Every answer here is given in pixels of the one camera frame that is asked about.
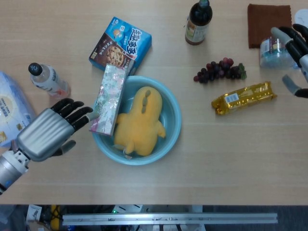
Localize clear round plastic jar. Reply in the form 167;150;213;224
259;36;298;70

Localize blue tissue pack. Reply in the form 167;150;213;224
0;71;37;148

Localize light blue plastic bowl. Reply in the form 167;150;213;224
92;75;182;166

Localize gold foil biscuit pack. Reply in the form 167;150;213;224
211;81;277;117

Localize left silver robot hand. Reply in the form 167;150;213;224
15;98;100;162

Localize purple artificial grape bunch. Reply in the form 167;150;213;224
193;57;247;84

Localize floral toothpaste box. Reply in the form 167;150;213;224
89;64;128;137

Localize clear drink bottle black cap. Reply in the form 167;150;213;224
28;62;71;101

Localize aluminium rail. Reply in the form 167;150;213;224
62;212;279;226

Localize blue chocolate cookie box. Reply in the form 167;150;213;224
88;16;152;76

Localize yellow plush dinosaur toy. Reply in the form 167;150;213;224
113;87;167;157

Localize brown tea bottle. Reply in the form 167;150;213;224
184;0;213;46

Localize white round lid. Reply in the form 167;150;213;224
295;9;308;26

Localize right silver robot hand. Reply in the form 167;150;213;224
270;23;308;99

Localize brown folded cloth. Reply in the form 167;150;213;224
247;3;294;49

